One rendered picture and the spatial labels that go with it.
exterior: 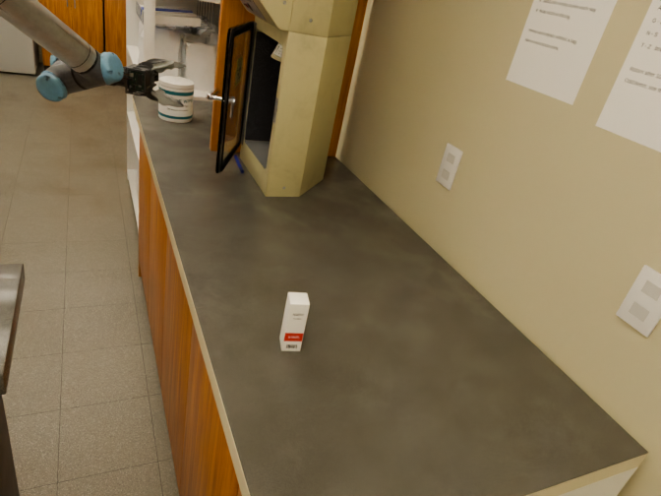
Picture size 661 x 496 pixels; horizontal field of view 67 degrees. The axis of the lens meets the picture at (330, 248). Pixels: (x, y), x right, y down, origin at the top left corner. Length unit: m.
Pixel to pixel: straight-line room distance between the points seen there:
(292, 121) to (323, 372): 0.79
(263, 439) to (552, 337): 0.69
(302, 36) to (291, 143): 0.29
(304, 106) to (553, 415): 0.99
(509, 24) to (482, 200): 0.42
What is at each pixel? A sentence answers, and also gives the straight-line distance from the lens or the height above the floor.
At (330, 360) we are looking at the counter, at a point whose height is 0.94.
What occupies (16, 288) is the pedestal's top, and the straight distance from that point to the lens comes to 1.11.
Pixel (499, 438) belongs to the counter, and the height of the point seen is 0.94.
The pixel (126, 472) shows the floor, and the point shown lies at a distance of 1.94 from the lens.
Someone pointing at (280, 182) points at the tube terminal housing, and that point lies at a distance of 1.52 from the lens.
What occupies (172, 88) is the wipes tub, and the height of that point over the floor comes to 1.07.
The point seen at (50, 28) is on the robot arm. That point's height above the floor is 1.34.
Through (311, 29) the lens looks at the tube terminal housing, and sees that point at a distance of 1.42.
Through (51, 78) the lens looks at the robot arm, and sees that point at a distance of 1.51.
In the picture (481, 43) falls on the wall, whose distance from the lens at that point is 1.41.
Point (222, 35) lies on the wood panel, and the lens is 1.74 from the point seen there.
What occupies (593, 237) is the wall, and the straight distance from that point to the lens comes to 1.13.
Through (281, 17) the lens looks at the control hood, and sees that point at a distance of 1.39.
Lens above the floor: 1.56
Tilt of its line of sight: 29 degrees down
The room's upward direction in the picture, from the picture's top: 13 degrees clockwise
